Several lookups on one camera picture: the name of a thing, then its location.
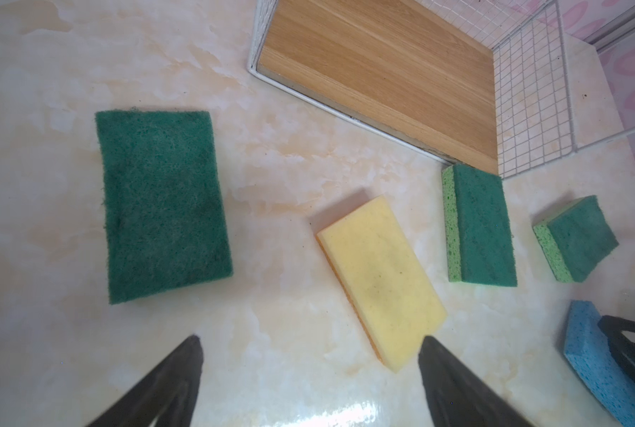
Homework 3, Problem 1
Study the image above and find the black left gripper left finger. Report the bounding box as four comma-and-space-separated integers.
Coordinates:
90, 334, 205, 426

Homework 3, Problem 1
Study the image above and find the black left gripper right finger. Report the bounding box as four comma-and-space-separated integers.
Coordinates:
418, 336, 531, 427

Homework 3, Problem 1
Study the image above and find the green sponge right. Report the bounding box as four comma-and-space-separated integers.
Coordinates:
533, 195, 619, 283

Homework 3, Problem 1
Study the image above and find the green sponge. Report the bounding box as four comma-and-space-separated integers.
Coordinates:
533, 195, 619, 283
441, 164, 518, 288

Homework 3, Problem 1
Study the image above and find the yellow sponge centre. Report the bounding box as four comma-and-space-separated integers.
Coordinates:
317, 196, 447, 372

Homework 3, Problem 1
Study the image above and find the green sponge middle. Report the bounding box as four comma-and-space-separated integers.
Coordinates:
441, 164, 518, 288

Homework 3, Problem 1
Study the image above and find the green scouring pad left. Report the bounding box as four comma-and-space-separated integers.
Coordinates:
95, 110, 234, 304

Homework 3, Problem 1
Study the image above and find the white wire wooden shelf rack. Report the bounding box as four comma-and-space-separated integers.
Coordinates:
246, 0, 635, 180

